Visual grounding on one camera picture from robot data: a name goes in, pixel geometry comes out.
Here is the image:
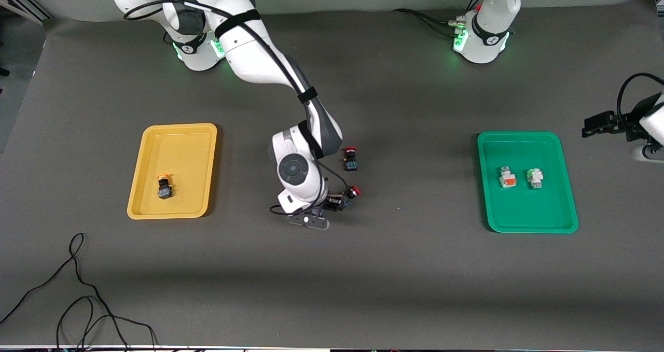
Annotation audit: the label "yellow plastic tray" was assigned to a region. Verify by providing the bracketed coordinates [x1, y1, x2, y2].
[127, 123, 218, 220]

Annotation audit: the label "thin black loose cable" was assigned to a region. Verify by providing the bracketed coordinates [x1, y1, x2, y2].
[0, 233, 159, 352]

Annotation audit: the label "green plastic tray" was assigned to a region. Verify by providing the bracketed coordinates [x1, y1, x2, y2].
[477, 131, 579, 234]

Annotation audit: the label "black left arm base cables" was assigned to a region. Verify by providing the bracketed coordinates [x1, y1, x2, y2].
[392, 0, 486, 36]

